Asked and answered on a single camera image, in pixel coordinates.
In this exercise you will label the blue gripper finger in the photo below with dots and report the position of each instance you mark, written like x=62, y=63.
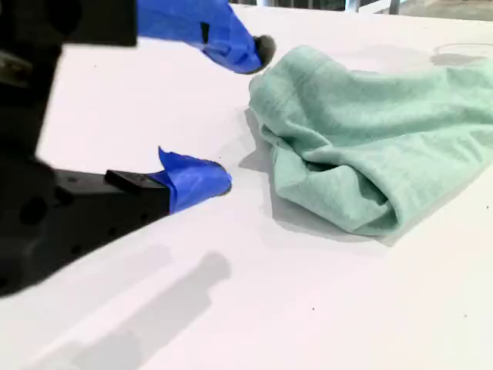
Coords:
x=200, y=27
x=185, y=181

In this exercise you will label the pale green T-shirt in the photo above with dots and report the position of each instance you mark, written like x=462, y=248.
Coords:
x=366, y=135

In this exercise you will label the metal post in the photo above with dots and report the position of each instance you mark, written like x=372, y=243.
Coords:
x=394, y=5
x=352, y=5

